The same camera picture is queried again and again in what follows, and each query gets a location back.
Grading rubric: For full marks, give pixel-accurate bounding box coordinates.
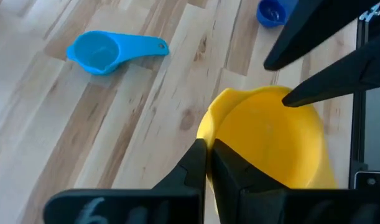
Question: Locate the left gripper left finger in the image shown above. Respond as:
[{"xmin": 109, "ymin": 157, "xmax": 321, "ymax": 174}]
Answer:
[{"xmin": 43, "ymin": 138, "xmax": 208, "ymax": 224}]

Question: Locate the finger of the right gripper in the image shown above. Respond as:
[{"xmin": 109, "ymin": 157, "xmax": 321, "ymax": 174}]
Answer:
[
  {"xmin": 263, "ymin": 0, "xmax": 380, "ymax": 72},
  {"xmin": 281, "ymin": 29, "xmax": 380, "ymax": 108}
]

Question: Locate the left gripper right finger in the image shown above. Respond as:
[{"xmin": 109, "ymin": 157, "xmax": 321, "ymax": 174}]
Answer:
[{"xmin": 211, "ymin": 138, "xmax": 380, "ymax": 224}]

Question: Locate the blue measuring cup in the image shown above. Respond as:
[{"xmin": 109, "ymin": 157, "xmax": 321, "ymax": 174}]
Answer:
[{"xmin": 256, "ymin": 0, "xmax": 299, "ymax": 29}]

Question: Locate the yellow measuring cup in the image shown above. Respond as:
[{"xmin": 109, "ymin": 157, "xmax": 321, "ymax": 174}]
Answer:
[{"xmin": 196, "ymin": 85, "xmax": 338, "ymax": 215}]

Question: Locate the teal measuring cup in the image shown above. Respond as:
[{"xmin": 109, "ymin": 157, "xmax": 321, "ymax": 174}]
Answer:
[{"xmin": 66, "ymin": 30, "xmax": 170, "ymax": 76}]

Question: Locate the silver metal bracket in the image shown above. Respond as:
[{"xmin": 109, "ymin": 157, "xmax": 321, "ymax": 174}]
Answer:
[{"xmin": 359, "ymin": 1, "xmax": 380, "ymax": 22}]

